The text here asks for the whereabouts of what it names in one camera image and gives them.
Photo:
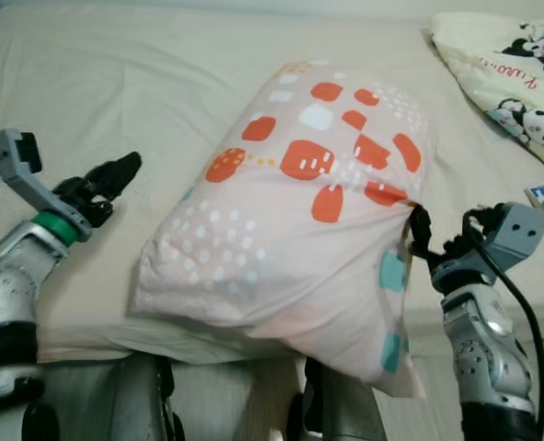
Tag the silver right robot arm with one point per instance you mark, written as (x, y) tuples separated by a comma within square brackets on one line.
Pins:
[(483, 349)]

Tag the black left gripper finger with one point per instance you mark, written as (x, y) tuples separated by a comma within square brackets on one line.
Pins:
[(116, 168), (116, 186)]

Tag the grey robot leg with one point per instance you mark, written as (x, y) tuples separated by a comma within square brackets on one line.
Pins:
[(345, 413), (139, 404)]

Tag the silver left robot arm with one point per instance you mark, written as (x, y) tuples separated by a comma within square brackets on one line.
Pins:
[(5, 276)]

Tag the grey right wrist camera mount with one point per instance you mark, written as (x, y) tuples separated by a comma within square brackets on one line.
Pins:
[(520, 234)]

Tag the grey right robot leg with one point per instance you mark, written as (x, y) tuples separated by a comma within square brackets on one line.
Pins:
[(345, 413)]

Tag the pink patterned pillow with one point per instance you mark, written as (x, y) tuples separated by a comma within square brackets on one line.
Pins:
[(281, 248)]

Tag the cream cartoon print blanket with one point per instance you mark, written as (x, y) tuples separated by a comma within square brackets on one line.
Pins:
[(492, 64)]

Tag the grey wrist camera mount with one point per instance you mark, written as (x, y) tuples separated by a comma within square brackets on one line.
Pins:
[(33, 193), (520, 234)]

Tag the bed with cream sheet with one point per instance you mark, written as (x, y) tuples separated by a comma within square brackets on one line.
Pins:
[(116, 83)]

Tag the grey left robot leg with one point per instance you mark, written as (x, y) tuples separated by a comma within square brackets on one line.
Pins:
[(139, 404)]

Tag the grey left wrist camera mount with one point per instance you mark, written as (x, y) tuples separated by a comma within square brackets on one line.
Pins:
[(33, 193)]

